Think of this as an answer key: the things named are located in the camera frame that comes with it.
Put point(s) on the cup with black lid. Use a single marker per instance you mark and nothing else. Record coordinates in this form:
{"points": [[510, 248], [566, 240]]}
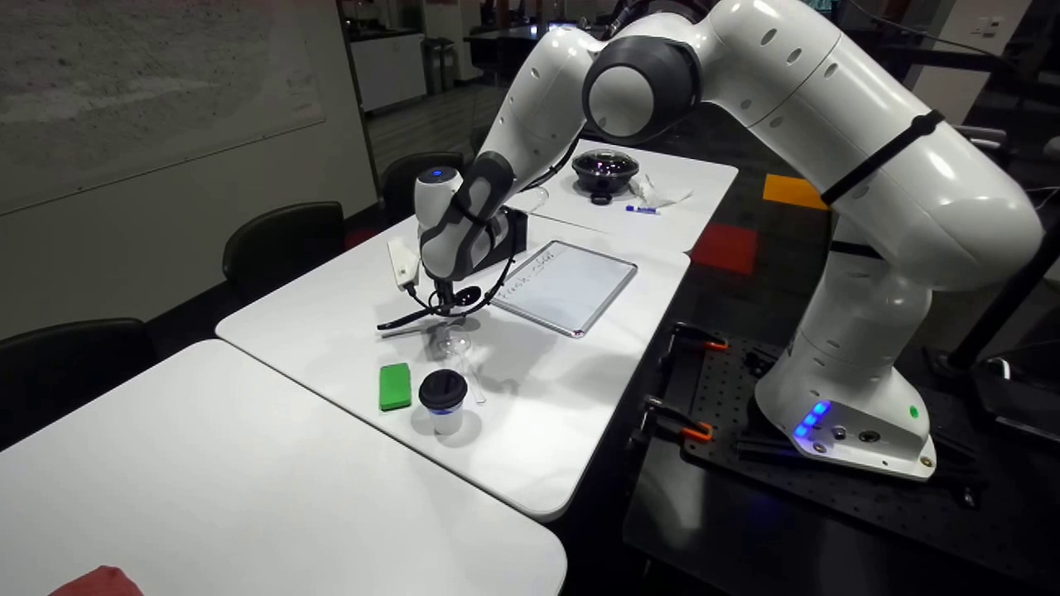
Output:
{"points": [[440, 391]]}

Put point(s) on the yellow floor mat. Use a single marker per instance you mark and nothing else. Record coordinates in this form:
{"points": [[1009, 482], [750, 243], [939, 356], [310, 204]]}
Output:
{"points": [[793, 195]]}

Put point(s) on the red cloth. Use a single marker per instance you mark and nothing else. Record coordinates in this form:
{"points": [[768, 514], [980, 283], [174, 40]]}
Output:
{"points": [[101, 586]]}

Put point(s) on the large wall whiteboard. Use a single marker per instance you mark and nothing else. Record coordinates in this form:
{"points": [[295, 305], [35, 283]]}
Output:
{"points": [[133, 89]]}

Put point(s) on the clear drinking glass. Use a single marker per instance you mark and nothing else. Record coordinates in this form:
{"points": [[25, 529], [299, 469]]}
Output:
{"points": [[462, 346]]}

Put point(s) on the green rectangular block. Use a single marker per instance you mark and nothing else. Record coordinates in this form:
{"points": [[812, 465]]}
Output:
{"points": [[395, 389]]}

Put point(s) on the black bowl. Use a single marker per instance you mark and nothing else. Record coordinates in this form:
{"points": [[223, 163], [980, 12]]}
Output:
{"points": [[603, 172]]}

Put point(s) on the white cabinet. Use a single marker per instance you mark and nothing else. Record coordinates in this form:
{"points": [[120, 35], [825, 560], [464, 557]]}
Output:
{"points": [[390, 71]]}

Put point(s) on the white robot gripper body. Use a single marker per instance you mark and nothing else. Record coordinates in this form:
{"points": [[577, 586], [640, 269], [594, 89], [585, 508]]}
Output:
{"points": [[448, 251]]}

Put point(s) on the red floor mat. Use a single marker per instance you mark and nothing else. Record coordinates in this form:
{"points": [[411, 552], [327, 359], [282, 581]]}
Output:
{"points": [[725, 251]]}

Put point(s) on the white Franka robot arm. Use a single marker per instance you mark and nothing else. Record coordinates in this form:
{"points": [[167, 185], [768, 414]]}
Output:
{"points": [[863, 166]]}

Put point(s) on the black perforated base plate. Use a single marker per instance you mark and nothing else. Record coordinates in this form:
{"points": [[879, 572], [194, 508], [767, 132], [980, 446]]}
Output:
{"points": [[995, 499]]}

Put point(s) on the blue marker pen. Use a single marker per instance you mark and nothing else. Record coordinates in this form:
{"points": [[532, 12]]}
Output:
{"points": [[640, 210]]}

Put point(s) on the black office chair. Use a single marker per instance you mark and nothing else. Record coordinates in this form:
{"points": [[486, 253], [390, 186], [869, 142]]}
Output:
{"points": [[397, 185], [66, 365], [282, 248]]}

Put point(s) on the small framed whiteboard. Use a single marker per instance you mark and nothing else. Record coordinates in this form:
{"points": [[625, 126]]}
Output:
{"points": [[565, 288]]}

